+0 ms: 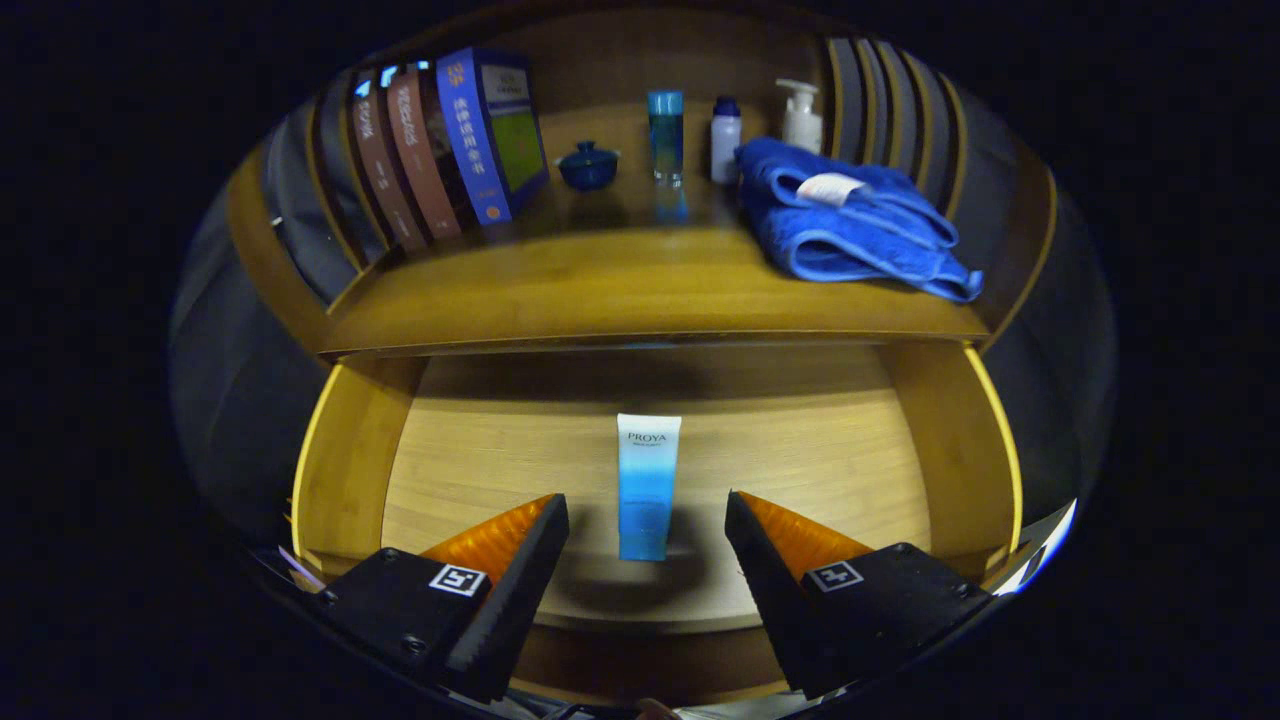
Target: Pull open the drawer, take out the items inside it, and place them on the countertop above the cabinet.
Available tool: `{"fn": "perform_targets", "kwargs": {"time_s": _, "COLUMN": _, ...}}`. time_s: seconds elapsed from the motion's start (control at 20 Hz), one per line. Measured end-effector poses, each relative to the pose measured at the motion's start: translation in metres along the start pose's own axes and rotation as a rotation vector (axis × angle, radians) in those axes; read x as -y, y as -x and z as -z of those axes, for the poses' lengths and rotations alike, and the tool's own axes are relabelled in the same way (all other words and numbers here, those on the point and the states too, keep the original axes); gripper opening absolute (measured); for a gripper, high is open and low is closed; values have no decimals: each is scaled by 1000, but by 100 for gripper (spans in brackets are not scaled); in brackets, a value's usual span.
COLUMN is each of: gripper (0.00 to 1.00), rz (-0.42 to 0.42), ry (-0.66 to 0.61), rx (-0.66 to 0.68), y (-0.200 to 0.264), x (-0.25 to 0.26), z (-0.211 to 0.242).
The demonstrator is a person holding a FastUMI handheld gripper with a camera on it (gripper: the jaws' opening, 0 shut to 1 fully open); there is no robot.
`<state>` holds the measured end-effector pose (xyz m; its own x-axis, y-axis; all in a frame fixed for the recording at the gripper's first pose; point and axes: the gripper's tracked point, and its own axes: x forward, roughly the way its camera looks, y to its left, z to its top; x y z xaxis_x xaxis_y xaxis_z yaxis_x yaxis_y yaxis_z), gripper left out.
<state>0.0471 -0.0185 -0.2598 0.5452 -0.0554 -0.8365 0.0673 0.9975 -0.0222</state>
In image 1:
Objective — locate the white bottle blue cap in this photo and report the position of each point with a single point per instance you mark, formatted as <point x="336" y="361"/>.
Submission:
<point x="725" y="145"/>

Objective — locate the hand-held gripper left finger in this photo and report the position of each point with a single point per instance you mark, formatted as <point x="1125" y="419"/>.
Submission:
<point x="515" y="590"/>

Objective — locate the wooden cabinet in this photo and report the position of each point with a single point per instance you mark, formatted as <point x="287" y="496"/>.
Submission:
<point x="255" y="235"/>

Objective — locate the blue folded towel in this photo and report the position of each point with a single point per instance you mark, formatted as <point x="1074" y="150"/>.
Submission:
<point x="850" y="240"/>

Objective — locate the blue lidded teacup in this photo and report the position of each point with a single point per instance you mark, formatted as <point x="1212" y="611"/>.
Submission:
<point x="588" y="170"/>

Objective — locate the reddish brown book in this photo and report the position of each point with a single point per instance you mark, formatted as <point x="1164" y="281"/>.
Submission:
<point x="420" y="150"/>

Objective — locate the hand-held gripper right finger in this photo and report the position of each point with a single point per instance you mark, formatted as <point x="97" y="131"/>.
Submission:
<point x="775" y="590"/>

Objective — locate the teal glass bottle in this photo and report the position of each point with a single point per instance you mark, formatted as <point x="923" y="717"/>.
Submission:
<point x="665" y="135"/>

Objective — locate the thick blue book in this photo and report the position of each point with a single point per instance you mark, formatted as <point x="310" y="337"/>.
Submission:
<point x="480" y="140"/>

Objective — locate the wooden drawer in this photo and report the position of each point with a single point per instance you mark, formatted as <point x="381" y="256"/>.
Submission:
<point x="800" y="450"/>

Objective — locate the dark brown book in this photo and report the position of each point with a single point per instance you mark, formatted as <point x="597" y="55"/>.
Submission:
<point x="375" y="160"/>

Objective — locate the blue white cosmetic tube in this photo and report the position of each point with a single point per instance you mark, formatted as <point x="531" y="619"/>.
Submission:
<point x="647" y="490"/>

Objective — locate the white pump bottle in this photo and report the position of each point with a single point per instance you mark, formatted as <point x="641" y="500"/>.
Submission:
<point x="802" y="125"/>

